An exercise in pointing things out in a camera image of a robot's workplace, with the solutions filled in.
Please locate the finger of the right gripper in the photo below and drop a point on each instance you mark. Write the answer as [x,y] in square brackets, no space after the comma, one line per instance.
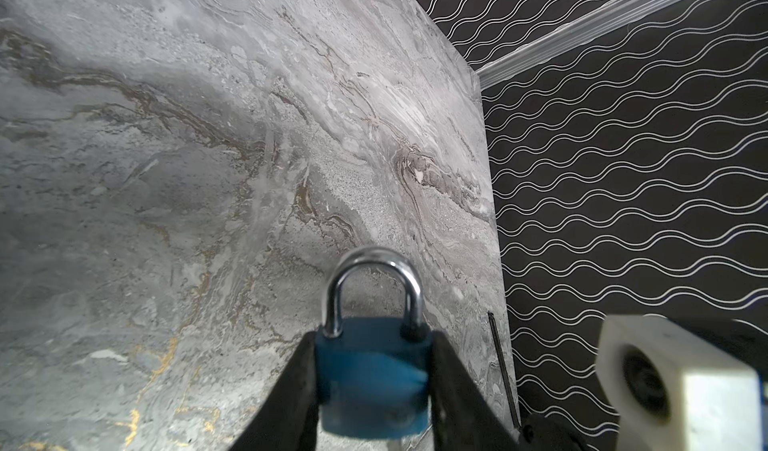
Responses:
[539,433]

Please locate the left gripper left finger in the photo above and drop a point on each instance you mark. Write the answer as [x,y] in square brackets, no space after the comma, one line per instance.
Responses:
[288,418]

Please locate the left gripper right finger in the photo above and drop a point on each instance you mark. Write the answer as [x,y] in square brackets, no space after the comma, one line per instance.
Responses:
[460,416]

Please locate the small blue padlock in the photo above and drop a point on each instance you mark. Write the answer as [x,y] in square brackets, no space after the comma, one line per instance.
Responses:
[373,372]

